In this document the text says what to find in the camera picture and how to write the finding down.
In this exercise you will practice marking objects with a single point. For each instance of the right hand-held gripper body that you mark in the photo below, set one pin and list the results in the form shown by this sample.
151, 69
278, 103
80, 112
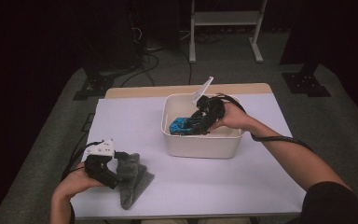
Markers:
213, 110

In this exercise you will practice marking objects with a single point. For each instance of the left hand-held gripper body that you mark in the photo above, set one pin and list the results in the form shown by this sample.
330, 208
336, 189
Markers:
98, 168

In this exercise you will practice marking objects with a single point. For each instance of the white plastic bin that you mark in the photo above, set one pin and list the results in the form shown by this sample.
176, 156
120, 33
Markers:
199, 146

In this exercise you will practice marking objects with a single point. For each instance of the blue black sock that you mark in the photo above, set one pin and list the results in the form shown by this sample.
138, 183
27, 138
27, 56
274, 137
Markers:
178, 126

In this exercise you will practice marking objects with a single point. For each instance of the grey sock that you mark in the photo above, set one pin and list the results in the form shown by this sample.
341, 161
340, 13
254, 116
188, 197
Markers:
130, 183

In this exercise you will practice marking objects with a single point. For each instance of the person's right hand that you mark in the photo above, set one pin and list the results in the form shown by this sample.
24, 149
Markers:
237, 118

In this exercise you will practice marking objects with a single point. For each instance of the person's left hand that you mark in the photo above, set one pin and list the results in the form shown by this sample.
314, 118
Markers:
74, 185

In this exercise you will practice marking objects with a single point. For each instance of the dark floor socket plate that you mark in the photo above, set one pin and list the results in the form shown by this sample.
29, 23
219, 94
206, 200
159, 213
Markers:
88, 123

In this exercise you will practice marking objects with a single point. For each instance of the wooden table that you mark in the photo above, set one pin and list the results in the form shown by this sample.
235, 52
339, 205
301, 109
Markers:
136, 92

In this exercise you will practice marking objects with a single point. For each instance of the black stand base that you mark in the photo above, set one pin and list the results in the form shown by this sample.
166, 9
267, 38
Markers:
304, 84
94, 87

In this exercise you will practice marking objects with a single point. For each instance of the white metal stand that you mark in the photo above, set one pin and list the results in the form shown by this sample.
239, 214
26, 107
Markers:
227, 18

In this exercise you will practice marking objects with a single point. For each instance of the dark equipment stand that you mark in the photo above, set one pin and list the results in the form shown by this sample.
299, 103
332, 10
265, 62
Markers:
112, 37

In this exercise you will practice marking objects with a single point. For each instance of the black curtain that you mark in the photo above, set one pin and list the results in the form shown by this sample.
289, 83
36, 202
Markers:
348, 37
18, 46

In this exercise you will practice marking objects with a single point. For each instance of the person's black shirt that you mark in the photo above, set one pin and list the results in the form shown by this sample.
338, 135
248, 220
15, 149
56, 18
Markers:
332, 205

